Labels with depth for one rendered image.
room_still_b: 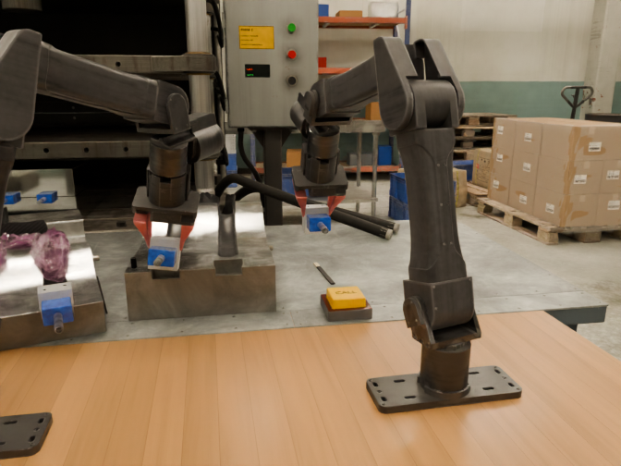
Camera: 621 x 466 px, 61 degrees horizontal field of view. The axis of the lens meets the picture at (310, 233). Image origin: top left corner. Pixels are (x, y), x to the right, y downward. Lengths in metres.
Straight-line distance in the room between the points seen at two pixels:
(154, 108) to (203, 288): 0.34
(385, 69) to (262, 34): 1.09
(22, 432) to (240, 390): 0.26
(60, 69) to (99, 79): 0.05
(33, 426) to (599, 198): 4.38
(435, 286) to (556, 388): 0.24
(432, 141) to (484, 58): 7.55
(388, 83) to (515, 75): 7.73
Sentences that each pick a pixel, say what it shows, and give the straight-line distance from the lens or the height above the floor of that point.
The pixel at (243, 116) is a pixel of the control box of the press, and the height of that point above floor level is 1.11.
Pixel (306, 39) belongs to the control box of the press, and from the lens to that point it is 1.79.
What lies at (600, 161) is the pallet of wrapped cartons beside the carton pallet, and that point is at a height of 0.66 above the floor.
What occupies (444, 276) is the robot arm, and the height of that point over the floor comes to 0.96.
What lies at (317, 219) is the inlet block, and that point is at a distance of 1.02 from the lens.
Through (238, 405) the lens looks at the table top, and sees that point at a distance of 0.72.
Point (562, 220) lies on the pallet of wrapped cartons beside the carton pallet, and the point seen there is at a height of 0.20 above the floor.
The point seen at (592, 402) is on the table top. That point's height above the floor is 0.80.
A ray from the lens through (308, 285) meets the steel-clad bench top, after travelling 1.10.
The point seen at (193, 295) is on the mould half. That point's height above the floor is 0.84.
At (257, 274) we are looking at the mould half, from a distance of 0.94.
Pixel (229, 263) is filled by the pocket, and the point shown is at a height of 0.88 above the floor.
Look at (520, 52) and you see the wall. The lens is 8.45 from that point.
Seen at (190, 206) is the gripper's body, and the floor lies 1.01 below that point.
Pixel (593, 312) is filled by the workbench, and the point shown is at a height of 0.78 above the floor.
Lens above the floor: 1.19
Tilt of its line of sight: 15 degrees down
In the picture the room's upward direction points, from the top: straight up
